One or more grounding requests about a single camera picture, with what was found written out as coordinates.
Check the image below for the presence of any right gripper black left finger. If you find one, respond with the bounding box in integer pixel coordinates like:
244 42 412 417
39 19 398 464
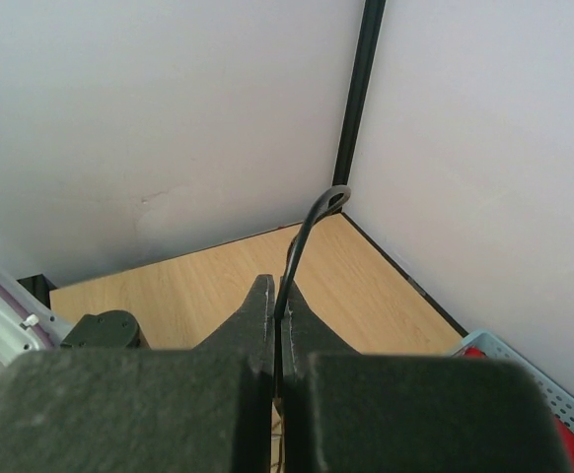
0 275 274 472

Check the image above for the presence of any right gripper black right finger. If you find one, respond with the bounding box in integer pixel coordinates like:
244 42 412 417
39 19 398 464
279 283 572 472

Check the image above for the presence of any black wire bundle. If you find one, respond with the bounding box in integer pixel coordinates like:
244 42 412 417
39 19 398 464
272 184 353 321

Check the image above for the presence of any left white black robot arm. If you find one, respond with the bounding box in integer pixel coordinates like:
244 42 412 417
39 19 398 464
0 269 149 374

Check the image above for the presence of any light blue plastic basket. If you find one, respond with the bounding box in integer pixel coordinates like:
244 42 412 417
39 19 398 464
451 330 574 436

